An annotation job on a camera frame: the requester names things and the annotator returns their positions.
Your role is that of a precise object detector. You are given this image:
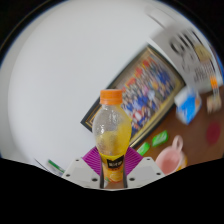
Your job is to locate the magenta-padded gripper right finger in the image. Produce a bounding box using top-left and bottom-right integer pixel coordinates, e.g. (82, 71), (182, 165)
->
(121, 146), (165, 190)

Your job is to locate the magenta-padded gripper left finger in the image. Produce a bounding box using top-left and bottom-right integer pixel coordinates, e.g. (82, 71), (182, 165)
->
(62, 146), (103, 190)

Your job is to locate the orange juice bottle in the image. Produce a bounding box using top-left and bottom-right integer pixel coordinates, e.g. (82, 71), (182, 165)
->
(92, 88), (133, 184)

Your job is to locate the pink mug with orange prints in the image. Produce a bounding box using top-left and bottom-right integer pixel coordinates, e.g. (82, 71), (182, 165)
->
(154, 134), (188, 176)

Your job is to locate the flat round red coaster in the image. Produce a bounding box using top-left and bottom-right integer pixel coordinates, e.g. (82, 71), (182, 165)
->
(205, 120), (222, 146)

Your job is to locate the blue tissue pack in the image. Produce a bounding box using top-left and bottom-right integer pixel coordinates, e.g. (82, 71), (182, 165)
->
(174, 87), (203, 125)

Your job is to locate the framed group photo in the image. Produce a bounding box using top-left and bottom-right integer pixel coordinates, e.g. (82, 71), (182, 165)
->
(80, 44), (187, 149)

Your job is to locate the small snack packet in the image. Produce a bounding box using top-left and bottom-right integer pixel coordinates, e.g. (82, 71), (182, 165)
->
(205, 94), (223, 115)

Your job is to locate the puzzle cube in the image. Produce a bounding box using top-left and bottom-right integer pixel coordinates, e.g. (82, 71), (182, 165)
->
(209, 75), (221, 96)

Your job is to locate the white paper gift bag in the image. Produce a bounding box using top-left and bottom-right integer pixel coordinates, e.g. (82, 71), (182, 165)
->
(149, 9), (224, 95)

